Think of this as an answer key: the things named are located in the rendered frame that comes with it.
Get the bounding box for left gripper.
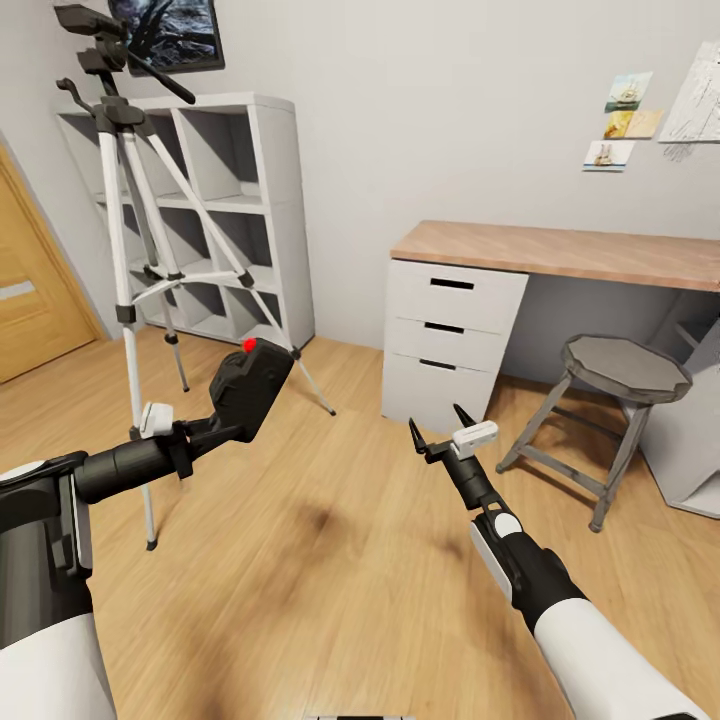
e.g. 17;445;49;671
113;418;245;490

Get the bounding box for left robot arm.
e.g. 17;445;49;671
0;402;245;720

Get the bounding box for digital camera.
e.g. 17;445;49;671
209;337;295;443

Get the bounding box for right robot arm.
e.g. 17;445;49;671
409;403;711;720

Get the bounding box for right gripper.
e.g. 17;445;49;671
409;403;485;488

